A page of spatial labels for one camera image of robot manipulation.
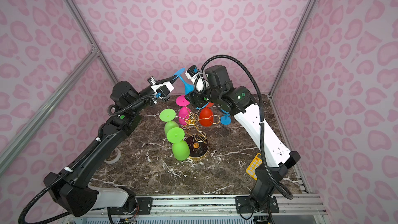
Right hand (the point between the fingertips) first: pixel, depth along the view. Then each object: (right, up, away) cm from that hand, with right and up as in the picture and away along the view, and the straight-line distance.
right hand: (192, 90), depth 64 cm
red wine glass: (+6, -11, +7) cm, 15 cm away
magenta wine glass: (-5, -10, +18) cm, 21 cm away
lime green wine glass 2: (-5, -26, +5) cm, 27 cm away
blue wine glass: (+19, -15, +42) cm, 48 cm away
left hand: (-6, +7, -6) cm, 11 cm away
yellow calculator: (+30, -41, +20) cm, 54 cm away
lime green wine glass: (-11, -11, +7) cm, 17 cm away
